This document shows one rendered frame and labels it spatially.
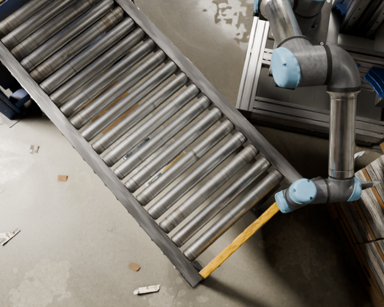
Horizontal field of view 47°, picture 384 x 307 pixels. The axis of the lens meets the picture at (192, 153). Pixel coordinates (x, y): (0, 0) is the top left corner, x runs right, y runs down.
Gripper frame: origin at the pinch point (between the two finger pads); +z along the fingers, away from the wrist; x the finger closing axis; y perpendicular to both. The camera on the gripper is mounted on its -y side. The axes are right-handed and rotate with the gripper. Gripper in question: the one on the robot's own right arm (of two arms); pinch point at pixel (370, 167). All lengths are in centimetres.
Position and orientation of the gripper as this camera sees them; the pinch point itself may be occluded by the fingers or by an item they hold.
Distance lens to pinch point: 164.3
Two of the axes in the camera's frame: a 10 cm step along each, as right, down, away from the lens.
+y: -0.1, -2.6, -9.7
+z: 9.3, -3.6, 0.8
